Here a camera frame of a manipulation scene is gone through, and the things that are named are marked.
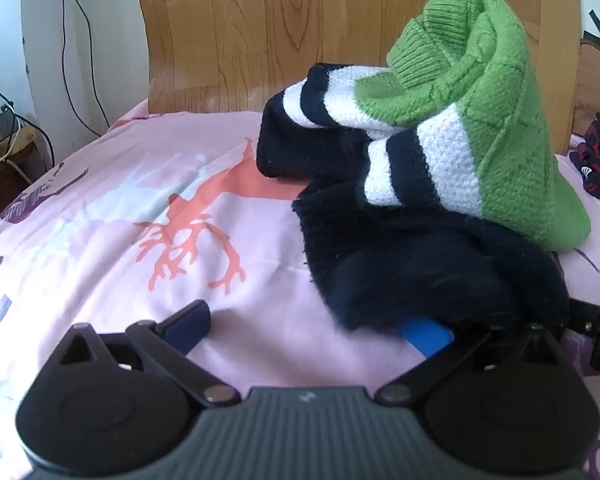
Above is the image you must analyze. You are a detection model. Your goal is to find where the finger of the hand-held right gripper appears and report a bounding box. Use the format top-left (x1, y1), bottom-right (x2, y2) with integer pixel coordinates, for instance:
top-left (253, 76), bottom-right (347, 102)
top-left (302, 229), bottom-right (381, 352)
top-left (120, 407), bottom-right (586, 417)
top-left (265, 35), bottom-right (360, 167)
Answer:
top-left (566, 297), bottom-right (600, 375)

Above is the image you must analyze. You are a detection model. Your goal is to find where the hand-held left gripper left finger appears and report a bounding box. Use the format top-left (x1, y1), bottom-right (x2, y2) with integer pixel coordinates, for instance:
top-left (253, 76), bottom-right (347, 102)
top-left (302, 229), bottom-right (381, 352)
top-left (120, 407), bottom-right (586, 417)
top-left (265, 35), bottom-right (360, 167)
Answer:
top-left (59, 299), bottom-right (242, 407)

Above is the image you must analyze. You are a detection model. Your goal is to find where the wooden bedside cabinet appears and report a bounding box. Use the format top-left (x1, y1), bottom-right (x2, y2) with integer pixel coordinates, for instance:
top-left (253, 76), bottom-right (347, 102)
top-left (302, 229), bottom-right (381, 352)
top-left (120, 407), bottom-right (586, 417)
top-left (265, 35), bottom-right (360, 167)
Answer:
top-left (0, 125), bottom-right (56, 233)

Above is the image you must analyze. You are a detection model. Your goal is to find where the wooden headboard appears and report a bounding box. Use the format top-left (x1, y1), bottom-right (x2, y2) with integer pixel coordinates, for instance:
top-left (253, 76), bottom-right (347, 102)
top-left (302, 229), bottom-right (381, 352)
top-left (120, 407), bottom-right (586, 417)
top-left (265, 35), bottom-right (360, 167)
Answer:
top-left (138, 0), bottom-right (582, 156)

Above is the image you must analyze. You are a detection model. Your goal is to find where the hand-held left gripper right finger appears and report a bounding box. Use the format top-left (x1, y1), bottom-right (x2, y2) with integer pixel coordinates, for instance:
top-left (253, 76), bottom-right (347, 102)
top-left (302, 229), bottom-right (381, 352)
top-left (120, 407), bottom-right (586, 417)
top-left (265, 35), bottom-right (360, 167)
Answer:
top-left (376, 318), bottom-right (572, 406)

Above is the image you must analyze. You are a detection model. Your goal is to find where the white cable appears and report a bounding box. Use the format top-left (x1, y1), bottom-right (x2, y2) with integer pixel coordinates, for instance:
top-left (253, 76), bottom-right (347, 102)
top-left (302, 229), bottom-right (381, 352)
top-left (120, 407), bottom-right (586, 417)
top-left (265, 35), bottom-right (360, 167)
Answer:
top-left (0, 115), bottom-right (40, 216)

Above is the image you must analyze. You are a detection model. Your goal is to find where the green white navy knit sweater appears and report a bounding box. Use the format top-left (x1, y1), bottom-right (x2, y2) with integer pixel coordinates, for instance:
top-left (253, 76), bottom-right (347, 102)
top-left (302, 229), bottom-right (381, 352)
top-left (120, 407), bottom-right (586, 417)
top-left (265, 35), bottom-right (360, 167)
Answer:
top-left (256, 0), bottom-right (592, 332)

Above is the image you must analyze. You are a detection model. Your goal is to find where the black power adapter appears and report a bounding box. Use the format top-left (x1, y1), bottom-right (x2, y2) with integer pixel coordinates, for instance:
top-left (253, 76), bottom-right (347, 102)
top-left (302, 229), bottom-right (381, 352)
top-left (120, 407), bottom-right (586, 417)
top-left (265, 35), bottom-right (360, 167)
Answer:
top-left (0, 105), bottom-right (20, 142)

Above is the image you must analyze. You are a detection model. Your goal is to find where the black cable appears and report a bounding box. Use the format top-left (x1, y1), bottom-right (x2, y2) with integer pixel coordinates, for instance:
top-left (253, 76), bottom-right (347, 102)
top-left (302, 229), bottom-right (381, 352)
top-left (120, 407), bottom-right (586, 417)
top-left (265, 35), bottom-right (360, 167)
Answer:
top-left (56, 0), bottom-right (112, 137)

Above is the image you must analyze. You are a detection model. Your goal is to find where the wooden board with dark rim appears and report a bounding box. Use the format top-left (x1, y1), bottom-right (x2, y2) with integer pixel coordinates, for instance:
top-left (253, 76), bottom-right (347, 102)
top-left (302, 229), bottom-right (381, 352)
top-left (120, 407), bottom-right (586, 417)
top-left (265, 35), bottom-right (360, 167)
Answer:
top-left (571, 38), bottom-right (600, 136)

